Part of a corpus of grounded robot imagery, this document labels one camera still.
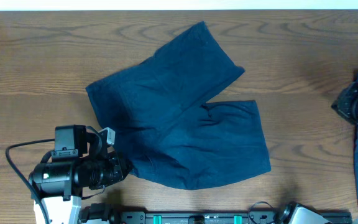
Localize dark blue shorts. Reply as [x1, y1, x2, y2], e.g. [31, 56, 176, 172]
[86, 22, 271, 190]

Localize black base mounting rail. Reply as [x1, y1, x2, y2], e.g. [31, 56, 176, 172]
[79, 202, 353, 224]

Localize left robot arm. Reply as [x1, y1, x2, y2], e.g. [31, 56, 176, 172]
[29, 125, 132, 223]

